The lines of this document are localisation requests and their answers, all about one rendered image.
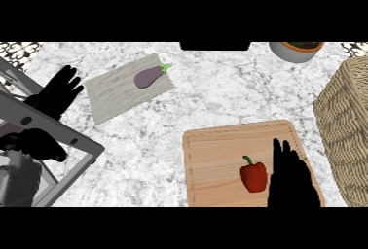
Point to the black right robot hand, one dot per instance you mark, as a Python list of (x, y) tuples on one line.
[(290, 181)]

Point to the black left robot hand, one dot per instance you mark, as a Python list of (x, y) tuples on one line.
[(60, 90)]

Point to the red bell pepper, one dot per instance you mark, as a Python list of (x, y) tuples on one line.
[(253, 176)]

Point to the pale wooden cutting board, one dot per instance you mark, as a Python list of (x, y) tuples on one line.
[(217, 162)]

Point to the tan wicker basket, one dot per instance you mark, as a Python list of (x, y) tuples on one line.
[(348, 129)]

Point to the grey woven placemat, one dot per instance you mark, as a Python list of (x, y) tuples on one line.
[(116, 97)]

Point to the purple eggplant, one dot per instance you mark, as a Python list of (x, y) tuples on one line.
[(147, 78)]

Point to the grey round planter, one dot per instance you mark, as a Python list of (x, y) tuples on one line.
[(292, 55)]

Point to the orange pot with plant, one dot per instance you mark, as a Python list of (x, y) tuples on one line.
[(305, 46)]

